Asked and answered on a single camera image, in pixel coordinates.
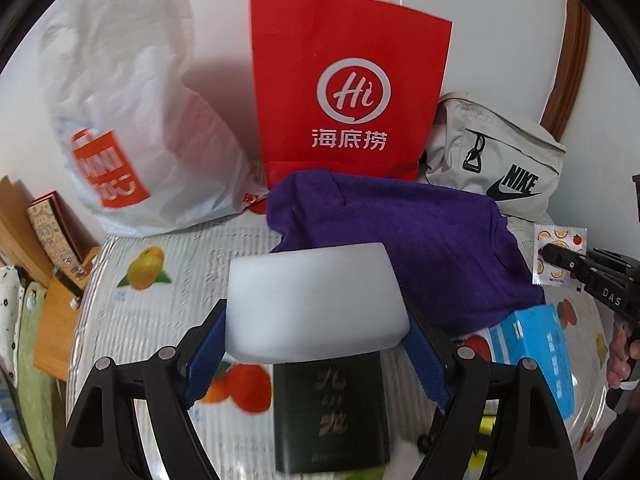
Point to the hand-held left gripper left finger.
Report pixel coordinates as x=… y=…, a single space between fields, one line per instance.
x=207 y=360

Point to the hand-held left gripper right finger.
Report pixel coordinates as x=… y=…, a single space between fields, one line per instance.
x=425 y=365

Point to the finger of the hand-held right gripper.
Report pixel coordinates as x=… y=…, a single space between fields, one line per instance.
x=565 y=260

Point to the fruit print sachet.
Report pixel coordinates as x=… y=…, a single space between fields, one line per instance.
x=545 y=237

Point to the white foam block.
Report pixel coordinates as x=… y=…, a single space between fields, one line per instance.
x=315 y=300

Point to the person's right hand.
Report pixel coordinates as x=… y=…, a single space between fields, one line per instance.
x=620 y=355

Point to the blue paper box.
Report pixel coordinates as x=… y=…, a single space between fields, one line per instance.
x=540 y=350

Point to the dark green book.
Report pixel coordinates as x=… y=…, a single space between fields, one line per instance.
x=330 y=410

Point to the fruit print table cover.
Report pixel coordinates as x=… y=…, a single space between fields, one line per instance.
x=175 y=260

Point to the beige sling bag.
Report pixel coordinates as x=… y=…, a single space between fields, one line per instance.
x=500 y=150

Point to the purple cloth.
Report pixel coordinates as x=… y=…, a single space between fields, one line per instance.
x=425 y=235

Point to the wooden cabinet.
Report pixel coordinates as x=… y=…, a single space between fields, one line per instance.
x=55 y=320

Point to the green cloth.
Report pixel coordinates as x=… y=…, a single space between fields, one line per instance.
x=35 y=385

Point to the patterned book with red edge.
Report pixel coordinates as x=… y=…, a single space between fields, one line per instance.
x=52 y=235

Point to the white floral cloth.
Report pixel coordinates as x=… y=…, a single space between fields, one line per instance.
x=9 y=320

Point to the white plastic shopping bag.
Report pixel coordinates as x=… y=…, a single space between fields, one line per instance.
x=125 y=85

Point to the red paper bag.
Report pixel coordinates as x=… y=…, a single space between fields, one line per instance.
x=350 y=35

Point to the brown wooden door frame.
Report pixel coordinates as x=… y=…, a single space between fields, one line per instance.
x=570 y=60

